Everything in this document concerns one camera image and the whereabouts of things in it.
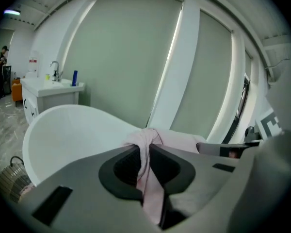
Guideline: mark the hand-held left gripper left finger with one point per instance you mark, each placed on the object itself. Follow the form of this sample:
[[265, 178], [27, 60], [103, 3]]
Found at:
[[77, 178]]

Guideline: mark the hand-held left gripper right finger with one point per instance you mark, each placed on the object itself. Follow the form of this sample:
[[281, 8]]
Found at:
[[203, 176]]

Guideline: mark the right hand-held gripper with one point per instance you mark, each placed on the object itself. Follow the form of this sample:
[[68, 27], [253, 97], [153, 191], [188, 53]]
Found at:
[[269, 125]]

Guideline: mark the white bathtub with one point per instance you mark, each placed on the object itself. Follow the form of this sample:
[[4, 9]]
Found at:
[[75, 135]]

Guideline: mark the pink cloth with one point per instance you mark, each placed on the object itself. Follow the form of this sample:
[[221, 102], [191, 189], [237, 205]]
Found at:
[[145, 173]]

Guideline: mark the woven wicker basket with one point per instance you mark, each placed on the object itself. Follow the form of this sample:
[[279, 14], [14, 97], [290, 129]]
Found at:
[[9, 178]]

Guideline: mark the person's light clothing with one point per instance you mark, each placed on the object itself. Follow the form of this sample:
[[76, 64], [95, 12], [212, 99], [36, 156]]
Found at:
[[274, 183]]

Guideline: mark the medium grey roller blind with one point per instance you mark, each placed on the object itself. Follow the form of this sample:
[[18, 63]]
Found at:
[[203, 76]]

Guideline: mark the white vanity sink cabinet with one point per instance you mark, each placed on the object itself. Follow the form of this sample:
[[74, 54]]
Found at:
[[53, 93]]

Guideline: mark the narrow grey roller blind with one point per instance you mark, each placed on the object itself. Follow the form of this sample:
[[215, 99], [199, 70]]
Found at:
[[247, 64]]

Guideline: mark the blue bottle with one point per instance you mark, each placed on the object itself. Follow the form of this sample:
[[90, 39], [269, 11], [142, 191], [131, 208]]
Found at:
[[74, 78]]

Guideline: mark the yellow-green cup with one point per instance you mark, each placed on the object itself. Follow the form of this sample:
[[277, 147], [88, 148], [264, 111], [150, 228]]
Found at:
[[47, 77]]

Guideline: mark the orange chair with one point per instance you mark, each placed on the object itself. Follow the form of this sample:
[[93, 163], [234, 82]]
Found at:
[[16, 91]]

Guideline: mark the chrome faucet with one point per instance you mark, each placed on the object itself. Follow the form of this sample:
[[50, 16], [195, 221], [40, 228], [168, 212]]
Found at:
[[55, 69]]

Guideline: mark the black glass-door cabinet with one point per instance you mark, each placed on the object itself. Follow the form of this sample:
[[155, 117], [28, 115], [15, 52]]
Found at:
[[6, 81]]

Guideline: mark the white water dispenser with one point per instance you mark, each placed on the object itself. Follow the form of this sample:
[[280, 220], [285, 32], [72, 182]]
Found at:
[[34, 62]]

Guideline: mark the wide grey roller blind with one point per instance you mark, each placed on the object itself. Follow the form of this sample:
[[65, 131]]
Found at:
[[123, 57]]

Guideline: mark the ceiling light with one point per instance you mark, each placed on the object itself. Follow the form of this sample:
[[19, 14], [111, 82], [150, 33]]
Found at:
[[12, 12]]

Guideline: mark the black framed wall panel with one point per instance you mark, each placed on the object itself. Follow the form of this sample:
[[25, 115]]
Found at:
[[242, 96]]

